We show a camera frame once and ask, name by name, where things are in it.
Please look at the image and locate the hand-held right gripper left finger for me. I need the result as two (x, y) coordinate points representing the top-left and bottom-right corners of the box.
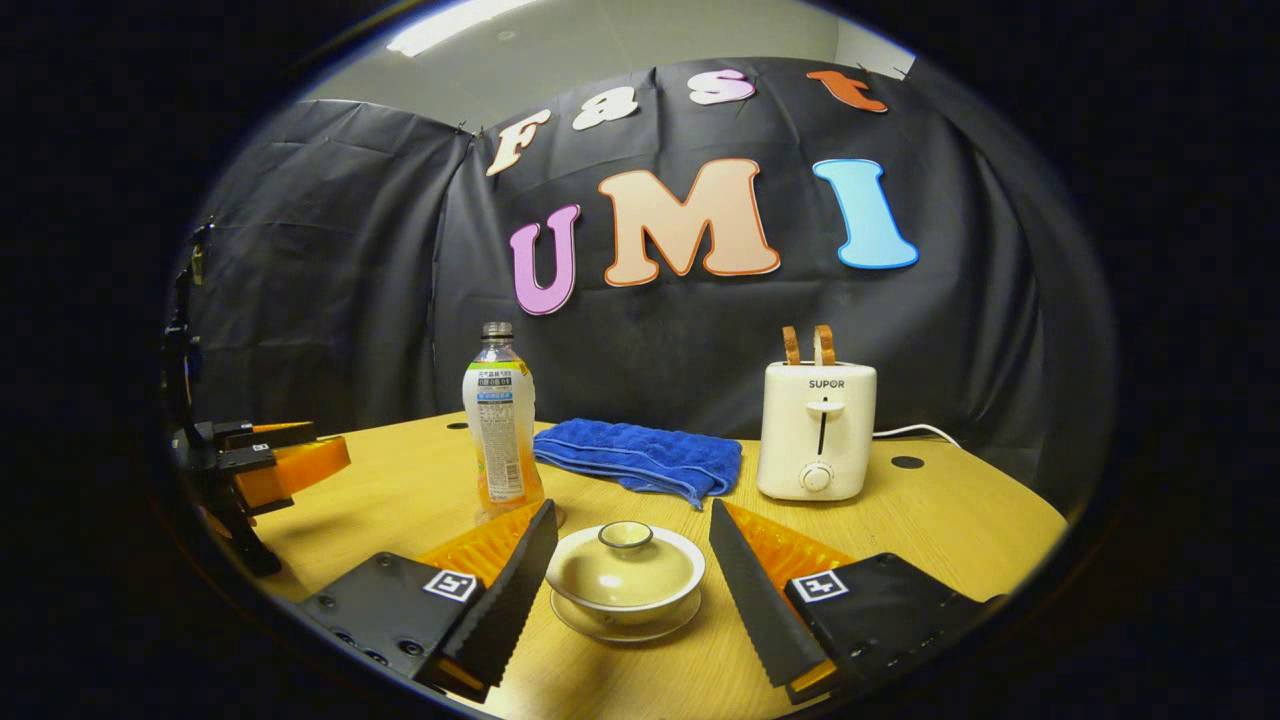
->
(296, 499), (560, 705)

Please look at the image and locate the folded blue towel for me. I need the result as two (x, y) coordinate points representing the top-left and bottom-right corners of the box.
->
(532, 418), (744, 510)

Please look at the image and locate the white power cable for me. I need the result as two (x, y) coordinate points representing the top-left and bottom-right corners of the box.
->
(873, 423), (961, 449)

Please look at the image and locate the black backdrop cloth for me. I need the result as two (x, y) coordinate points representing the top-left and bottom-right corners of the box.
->
(175, 55), (1116, 501)

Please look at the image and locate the clear orange-drink water bottle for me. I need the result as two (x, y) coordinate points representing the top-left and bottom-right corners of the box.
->
(462, 322), (547, 526)

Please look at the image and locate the cream teacup lid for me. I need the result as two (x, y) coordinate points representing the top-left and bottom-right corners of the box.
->
(550, 521), (701, 601)

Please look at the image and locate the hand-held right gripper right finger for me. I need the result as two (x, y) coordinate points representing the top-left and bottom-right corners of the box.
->
(708, 498), (1006, 705)

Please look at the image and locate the cream toaster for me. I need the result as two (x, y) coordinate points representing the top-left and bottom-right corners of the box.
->
(756, 361), (878, 502)

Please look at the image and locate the cream ceramic saucer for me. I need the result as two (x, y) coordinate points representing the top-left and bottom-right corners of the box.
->
(550, 590), (703, 643)

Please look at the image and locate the cream ceramic teacup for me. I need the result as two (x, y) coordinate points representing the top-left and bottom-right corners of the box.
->
(545, 540), (707, 628)

